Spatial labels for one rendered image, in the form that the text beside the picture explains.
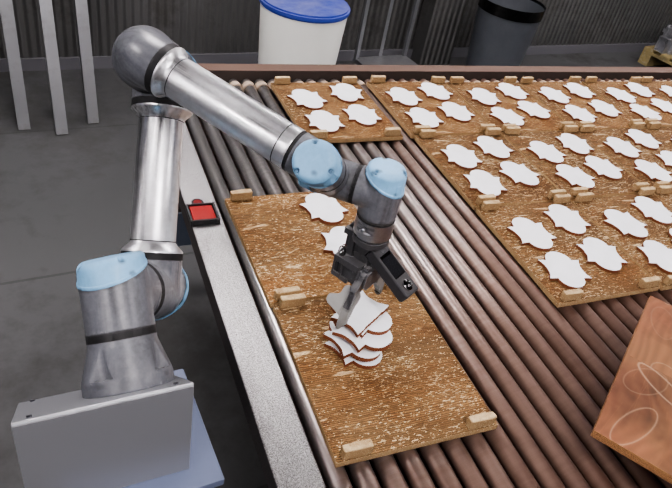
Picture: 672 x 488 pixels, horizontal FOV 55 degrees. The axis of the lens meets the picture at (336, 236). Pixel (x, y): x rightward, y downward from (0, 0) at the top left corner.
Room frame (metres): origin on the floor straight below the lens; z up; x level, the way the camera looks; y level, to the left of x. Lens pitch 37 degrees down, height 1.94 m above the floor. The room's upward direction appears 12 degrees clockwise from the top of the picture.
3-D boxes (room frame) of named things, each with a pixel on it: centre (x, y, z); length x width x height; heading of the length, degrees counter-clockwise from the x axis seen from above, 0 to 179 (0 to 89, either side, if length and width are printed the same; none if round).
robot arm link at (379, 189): (1.00, -0.06, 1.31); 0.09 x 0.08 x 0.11; 79
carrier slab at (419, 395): (0.94, -0.15, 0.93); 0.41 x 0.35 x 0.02; 28
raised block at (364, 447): (0.71, -0.12, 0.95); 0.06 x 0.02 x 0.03; 118
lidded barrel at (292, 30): (3.94, 0.49, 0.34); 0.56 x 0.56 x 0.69
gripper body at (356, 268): (1.01, -0.06, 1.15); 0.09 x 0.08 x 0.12; 61
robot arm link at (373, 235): (1.00, -0.06, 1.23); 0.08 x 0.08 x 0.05
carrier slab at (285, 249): (1.31, 0.06, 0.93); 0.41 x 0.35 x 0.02; 29
